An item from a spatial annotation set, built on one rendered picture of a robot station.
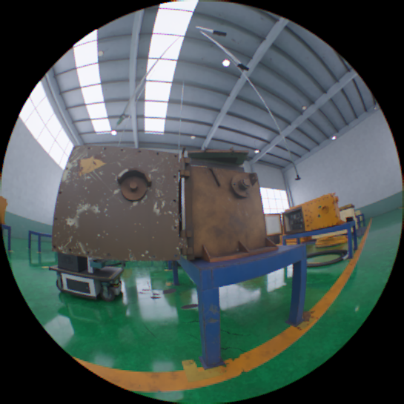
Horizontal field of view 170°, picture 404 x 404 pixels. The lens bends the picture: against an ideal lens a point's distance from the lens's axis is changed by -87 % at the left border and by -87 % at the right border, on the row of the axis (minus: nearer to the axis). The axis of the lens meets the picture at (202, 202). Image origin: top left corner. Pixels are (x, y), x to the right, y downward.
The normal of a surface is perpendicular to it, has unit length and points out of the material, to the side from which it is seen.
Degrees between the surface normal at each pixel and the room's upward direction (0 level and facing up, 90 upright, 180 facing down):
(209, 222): 90
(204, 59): 180
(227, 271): 90
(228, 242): 90
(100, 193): 90
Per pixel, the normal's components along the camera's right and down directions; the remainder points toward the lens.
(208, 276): 0.28, -0.28
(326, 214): -0.95, -0.03
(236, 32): 0.05, 0.96
